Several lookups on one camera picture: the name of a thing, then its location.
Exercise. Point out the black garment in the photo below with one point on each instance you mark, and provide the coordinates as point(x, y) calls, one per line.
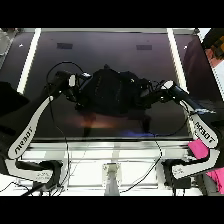
point(111, 91)

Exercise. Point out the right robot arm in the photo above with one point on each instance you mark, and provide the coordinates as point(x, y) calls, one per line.
point(203, 130)

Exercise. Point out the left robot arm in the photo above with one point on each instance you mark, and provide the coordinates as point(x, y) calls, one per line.
point(30, 126)

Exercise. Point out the pink garment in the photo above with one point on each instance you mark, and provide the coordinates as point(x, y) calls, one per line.
point(199, 149)

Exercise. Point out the person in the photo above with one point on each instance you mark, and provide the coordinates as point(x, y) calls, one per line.
point(215, 45)

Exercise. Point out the silver frame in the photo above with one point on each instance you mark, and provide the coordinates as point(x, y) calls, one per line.
point(111, 173)

